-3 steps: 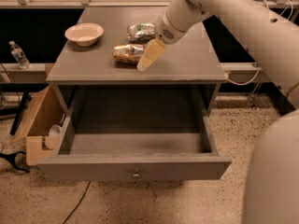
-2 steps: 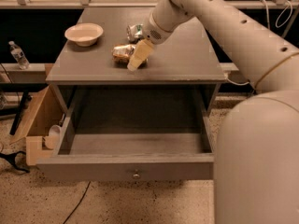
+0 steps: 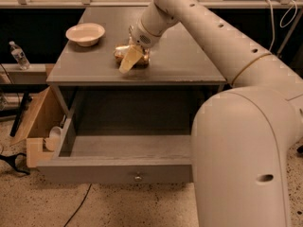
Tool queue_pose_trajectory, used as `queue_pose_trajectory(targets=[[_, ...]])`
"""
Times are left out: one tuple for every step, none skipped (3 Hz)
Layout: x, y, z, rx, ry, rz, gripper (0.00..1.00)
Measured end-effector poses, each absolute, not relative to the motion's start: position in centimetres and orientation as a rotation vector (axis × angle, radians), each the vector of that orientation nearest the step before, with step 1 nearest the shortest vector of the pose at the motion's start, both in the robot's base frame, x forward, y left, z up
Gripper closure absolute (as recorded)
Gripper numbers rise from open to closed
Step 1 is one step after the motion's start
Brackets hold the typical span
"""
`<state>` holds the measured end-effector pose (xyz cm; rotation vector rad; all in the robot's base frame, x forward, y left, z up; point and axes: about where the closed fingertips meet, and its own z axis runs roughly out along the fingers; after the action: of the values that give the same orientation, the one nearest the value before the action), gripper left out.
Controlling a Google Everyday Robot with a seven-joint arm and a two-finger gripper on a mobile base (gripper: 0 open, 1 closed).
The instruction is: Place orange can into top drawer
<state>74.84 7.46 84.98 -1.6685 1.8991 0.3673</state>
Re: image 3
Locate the light wooden box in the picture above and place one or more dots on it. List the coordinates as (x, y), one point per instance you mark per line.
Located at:
(43, 113)

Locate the clear plastic water bottle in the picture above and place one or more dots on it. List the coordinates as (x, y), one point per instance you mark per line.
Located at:
(19, 55)

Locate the white cup in box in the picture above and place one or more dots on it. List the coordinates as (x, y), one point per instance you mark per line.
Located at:
(54, 138)

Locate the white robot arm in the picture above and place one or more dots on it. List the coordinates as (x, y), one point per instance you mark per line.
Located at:
(240, 137)

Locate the grey open top drawer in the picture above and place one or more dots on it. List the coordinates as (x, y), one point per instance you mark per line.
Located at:
(110, 135)

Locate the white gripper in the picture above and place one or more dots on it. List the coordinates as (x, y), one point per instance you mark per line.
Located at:
(142, 37)

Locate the grey wooden cabinet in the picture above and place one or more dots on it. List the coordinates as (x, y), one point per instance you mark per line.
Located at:
(176, 59)

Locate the white ceramic bowl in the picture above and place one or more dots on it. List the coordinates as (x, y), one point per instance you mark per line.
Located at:
(86, 34)

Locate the grey ledge rail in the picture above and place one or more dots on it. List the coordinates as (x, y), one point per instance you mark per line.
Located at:
(37, 73)

